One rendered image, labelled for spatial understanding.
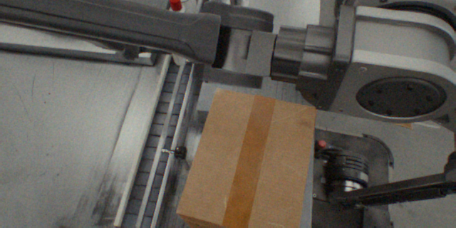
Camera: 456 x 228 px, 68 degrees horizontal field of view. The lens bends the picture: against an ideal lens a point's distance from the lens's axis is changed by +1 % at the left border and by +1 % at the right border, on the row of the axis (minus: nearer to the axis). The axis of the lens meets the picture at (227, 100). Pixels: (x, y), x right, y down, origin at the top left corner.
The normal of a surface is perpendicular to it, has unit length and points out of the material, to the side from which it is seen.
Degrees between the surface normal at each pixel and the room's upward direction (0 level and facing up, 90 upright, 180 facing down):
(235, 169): 0
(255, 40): 33
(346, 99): 90
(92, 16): 48
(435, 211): 0
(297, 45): 14
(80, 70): 0
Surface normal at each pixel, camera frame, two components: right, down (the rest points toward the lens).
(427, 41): 0.18, -0.44
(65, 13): 0.43, 0.15
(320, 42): -0.10, -0.32
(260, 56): -0.18, 0.06
